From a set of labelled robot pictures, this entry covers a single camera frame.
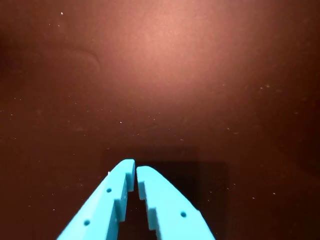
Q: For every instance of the cyan gripper finger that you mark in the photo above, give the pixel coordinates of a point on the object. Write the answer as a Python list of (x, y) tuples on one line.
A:
[(170, 212), (100, 212)]

